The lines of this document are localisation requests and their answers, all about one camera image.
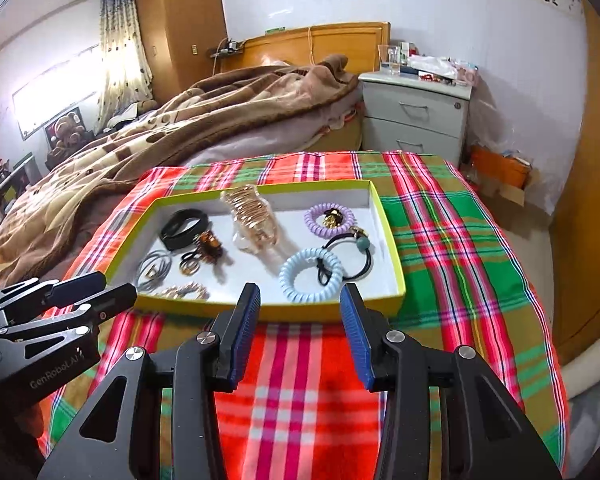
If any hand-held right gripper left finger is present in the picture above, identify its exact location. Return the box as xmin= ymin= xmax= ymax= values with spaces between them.
xmin=37 ymin=282 xmax=261 ymax=480

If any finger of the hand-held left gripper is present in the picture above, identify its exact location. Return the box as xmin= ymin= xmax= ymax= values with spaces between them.
xmin=0 ymin=271 xmax=108 ymax=319
xmin=0 ymin=282 xmax=138 ymax=347

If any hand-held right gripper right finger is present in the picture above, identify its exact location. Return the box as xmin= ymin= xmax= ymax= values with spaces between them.
xmin=339 ymin=282 xmax=563 ymax=480

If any grey flower charm hair tie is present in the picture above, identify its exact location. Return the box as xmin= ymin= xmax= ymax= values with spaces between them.
xmin=136 ymin=251 xmax=173 ymax=291

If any rose gold hair clip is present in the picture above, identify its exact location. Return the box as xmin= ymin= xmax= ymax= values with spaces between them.
xmin=152 ymin=282 xmax=211 ymax=302

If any white box with yellow-green rim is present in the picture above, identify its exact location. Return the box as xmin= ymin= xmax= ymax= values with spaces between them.
xmin=104 ymin=180 xmax=407 ymax=318

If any clear pink hair claw clip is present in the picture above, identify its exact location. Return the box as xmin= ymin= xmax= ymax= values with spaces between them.
xmin=220 ymin=185 xmax=283 ymax=256

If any black wristband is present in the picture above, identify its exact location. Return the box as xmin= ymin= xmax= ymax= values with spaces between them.
xmin=160 ymin=208 xmax=212 ymax=251

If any brown hair claw clip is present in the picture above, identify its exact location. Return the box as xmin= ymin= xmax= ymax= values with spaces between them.
xmin=192 ymin=230 xmax=228 ymax=267

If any wooden shelf with toys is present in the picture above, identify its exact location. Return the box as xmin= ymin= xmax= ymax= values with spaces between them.
xmin=0 ymin=152 xmax=36 ymax=233

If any red green plaid cloth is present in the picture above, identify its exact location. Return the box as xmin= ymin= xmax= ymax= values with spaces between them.
xmin=37 ymin=150 xmax=571 ymax=480

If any brown teddy bear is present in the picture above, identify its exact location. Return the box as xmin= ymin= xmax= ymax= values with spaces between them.
xmin=47 ymin=110 xmax=88 ymax=156

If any brown patterned blanket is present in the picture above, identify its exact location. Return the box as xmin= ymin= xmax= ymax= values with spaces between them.
xmin=0 ymin=55 xmax=361 ymax=291

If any pale floral quilt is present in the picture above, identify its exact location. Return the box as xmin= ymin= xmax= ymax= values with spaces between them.
xmin=180 ymin=95 xmax=366 ymax=166

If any cardboard box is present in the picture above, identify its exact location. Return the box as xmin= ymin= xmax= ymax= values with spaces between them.
xmin=480 ymin=180 xmax=541 ymax=207

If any orange box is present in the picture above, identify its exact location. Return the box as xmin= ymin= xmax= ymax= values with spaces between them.
xmin=470 ymin=145 xmax=533 ymax=188

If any grey nightstand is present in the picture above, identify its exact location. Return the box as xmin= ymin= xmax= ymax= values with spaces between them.
xmin=357 ymin=70 xmax=476 ymax=168

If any dotted curtain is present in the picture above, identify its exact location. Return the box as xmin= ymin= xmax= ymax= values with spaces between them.
xmin=97 ymin=0 xmax=153 ymax=126

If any white paper roll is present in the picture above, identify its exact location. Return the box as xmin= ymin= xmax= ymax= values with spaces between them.
xmin=562 ymin=332 xmax=600 ymax=401

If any power strip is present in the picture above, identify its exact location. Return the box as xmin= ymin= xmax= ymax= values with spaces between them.
xmin=210 ymin=40 xmax=246 ymax=57

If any tall wooden wardrobe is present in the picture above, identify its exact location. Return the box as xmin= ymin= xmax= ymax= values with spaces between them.
xmin=135 ymin=0 xmax=228 ymax=106

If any clear drinking glass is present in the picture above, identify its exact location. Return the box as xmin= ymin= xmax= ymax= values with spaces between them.
xmin=377 ymin=44 xmax=403 ymax=76

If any wooden cabinet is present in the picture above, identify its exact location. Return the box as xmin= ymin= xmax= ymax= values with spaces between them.
xmin=550 ymin=0 xmax=600 ymax=351

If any white plastic bag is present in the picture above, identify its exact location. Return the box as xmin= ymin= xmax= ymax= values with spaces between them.
xmin=410 ymin=54 xmax=456 ymax=74

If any small pink box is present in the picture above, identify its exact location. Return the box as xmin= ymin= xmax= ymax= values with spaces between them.
xmin=452 ymin=62 xmax=481 ymax=86

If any wooden headboard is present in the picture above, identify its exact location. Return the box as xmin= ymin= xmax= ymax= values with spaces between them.
xmin=220 ymin=22 xmax=392 ymax=86

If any light blue spiral hair tie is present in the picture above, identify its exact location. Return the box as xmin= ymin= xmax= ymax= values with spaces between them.
xmin=278 ymin=247 xmax=344 ymax=305

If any black hair tie teal bead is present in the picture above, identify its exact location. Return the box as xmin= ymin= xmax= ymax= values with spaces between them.
xmin=316 ymin=227 xmax=373 ymax=283

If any purple spiral hair tie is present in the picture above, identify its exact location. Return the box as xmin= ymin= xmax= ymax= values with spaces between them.
xmin=304 ymin=202 xmax=356 ymax=236

